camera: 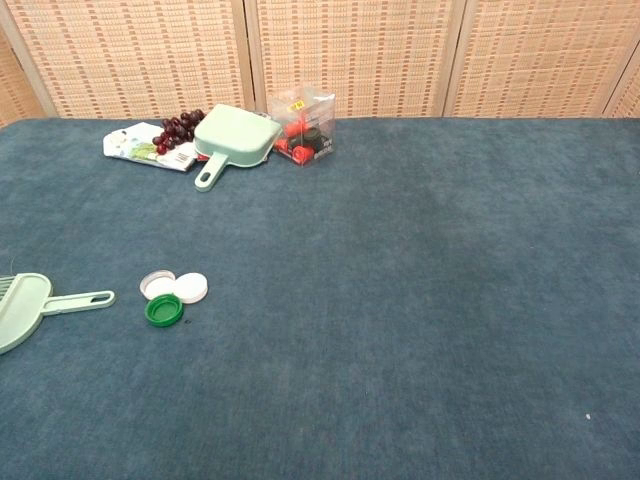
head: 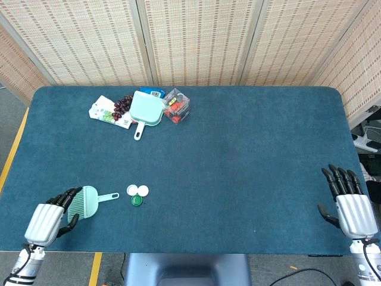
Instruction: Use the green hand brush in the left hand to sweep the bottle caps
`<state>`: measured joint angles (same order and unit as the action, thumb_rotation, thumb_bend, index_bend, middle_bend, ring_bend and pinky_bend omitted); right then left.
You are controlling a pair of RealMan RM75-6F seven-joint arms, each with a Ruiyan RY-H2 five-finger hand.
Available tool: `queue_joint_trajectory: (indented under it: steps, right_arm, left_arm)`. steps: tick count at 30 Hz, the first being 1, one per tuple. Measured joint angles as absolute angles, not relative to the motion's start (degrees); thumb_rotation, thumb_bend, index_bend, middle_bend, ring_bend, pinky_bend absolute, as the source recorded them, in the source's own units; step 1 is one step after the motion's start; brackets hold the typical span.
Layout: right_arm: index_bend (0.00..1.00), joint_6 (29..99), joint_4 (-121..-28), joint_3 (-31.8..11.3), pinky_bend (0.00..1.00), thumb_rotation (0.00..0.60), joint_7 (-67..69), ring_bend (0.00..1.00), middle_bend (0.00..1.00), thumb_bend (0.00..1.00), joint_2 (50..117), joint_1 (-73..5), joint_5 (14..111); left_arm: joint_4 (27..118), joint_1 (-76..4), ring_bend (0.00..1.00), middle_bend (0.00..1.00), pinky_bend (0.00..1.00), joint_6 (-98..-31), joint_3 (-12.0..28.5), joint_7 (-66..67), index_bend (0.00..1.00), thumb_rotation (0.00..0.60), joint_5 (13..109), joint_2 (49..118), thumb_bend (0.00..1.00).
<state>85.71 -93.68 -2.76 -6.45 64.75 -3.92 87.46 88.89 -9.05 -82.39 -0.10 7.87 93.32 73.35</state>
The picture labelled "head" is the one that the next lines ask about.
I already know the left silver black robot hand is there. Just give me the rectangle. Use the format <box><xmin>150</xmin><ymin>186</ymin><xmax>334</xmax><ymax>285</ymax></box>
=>
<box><xmin>23</xmin><ymin>186</ymin><xmax>83</xmax><ymax>247</ymax></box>

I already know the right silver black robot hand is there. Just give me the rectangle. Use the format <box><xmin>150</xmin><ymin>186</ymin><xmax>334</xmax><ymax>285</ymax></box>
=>
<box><xmin>317</xmin><ymin>164</ymin><xmax>379</xmax><ymax>240</ymax></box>

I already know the yellow floor tape strip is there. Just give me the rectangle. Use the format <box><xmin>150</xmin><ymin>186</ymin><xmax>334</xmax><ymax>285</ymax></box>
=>
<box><xmin>0</xmin><ymin>107</ymin><xmax>30</xmax><ymax>195</ymax></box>
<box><xmin>88</xmin><ymin>252</ymin><xmax>103</xmax><ymax>286</ymax></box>

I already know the white printed snack packet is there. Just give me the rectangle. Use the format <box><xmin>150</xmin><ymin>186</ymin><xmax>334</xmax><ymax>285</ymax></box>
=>
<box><xmin>88</xmin><ymin>95</ymin><xmax>132</xmax><ymax>130</ymax></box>

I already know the woven bamboo screen panel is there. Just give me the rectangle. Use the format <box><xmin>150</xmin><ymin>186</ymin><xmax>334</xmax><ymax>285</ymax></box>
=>
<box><xmin>0</xmin><ymin>23</ymin><xmax>34</xmax><ymax>105</ymax></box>
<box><xmin>311</xmin><ymin>0</ymin><xmax>381</xmax><ymax>128</ymax></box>
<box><xmin>136</xmin><ymin>0</ymin><xmax>266</xmax><ymax>87</ymax></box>
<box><xmin>0</xmin><ymin>0</ymin><xmax>153</xmax><ymax>87</ymax></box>
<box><xmin>240</xmin><ymin>0</ymin><xmax>381</xmax><ymax>87</ymax></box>

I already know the dark red grape bunch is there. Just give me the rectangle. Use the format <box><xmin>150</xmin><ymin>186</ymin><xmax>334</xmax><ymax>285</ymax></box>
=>
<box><xmin>111</xmin><ymin>94</ymin><xmax>134</xmax><ymax>122</ymax></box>

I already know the blue felt table cover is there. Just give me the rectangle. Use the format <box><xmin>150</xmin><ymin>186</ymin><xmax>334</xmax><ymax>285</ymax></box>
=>
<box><xmin>0</xmin><ymin>85</ymin><xmax>373</xmax><ymax>256</ymax></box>

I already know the grey-blue robot torso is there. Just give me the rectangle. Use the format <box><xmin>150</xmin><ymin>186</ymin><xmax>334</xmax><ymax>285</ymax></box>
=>
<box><xmin>124</xmin><ymin>253</ymin><xmax>252</xmax><ymax>286</ymax></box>

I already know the mint green dustpan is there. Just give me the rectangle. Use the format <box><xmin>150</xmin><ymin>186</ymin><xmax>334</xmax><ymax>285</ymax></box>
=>
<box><xmin>129</xmin><ymin>90</ymin><xmax>166</xmax><ymax>141</ymax></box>

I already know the blue snack packet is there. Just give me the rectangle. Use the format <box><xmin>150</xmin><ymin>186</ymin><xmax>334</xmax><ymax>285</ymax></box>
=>
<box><xmin>139</xmin><ymin>86</ymin><xmax>166</xmax><ymax>99</ymax></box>

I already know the clear box with red items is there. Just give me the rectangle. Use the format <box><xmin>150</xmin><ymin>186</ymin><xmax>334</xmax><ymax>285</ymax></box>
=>
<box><xmin>162</xmin><ymin>88</ymin><xmax>191</xmax><ymax>125</ymax></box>

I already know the black floor cable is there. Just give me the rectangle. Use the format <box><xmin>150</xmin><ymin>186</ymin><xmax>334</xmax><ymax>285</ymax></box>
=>
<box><xmin>269</xmin><ymin>268</ymin><xmax>355</xmax><ymax>286</ymax></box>

